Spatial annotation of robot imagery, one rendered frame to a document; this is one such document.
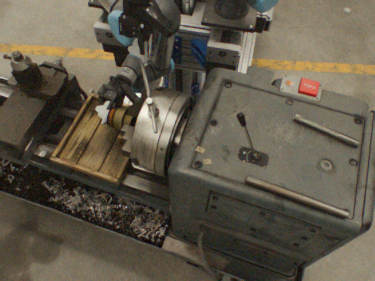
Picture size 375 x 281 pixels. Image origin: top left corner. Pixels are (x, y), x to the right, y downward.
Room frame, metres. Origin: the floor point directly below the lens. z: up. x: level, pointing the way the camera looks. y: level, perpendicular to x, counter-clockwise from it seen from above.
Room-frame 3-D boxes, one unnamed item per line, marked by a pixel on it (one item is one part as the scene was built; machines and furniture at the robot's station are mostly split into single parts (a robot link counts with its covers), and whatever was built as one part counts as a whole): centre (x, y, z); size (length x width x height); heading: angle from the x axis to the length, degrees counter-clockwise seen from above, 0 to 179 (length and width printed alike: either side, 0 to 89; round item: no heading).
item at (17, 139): (0.88, 0.69, 0.95); 0.43 x 0.17 x 0.05; 162
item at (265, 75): (0.79, -0.23, 1.24); 0.09 x 0.08 x 0.03; 72
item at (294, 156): (0.56, -0.28, 1.06); 0.59 x 0.48 x 0.39; 72
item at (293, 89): (0.75, -0.37, 1.23); 0.13 x 0.08 x 0.05; 72
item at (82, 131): (0.75, 0.36, 0.89); 0.36 x 0.30 x 0.04; 162
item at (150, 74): (1.00, 0.22, 0.98); 0.11 x 0.08 x 0.11; 125
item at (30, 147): (0.88, 0.74, 0.90); 0.47 x 0.30 x 0.06; 162
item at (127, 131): (0.61, 0.20, 1.09); 0.12 x 0.11 x 0.05; 162
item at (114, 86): (0.84, 0.29, 1.08); 0.12 x 0.09 x 0.08; 162
